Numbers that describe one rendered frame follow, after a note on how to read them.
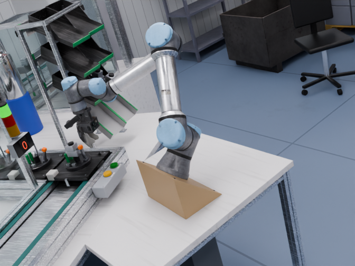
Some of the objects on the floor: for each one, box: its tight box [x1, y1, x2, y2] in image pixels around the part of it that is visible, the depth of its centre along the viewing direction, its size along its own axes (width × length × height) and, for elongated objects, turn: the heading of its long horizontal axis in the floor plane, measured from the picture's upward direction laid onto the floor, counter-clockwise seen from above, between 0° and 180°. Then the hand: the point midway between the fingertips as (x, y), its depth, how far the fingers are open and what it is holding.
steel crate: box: [219, 0, 325, 73], centre depth 557 cm, size 80×97×67 cm
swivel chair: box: [289, 0, 355, 96], centre depth 451 cm, size 60×60×94 cm
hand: (90, 145), depth 230 cm, fingers closed
